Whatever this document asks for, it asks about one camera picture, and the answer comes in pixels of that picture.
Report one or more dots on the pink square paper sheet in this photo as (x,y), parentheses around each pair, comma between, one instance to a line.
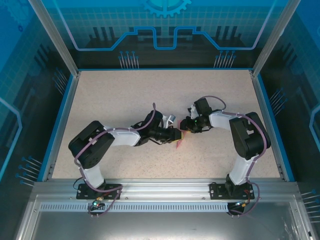
(179,145)

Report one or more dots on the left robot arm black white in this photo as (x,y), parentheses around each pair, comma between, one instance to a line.
(87,147)

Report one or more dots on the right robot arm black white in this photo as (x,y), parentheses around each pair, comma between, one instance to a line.
(247,135)

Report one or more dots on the steel sheet panel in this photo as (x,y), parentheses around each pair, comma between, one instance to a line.
(160,227)

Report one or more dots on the black electronics box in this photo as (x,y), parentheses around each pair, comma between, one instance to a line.
(165,188)

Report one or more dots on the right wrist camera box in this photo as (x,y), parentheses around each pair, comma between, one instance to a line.
(192,112)

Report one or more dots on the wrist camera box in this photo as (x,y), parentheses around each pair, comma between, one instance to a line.
(192,112)
(170,119)

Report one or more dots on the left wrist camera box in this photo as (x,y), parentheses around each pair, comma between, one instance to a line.
(170,119)

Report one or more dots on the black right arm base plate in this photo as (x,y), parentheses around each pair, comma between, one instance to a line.
(216,191)

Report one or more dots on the aluminium side rail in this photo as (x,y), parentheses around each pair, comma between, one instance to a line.
(63,125)
(267,125)

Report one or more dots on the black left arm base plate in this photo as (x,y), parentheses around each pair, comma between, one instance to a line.
(83,193)

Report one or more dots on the aluminium frame post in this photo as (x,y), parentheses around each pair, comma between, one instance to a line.
(275,37)
(57,40)

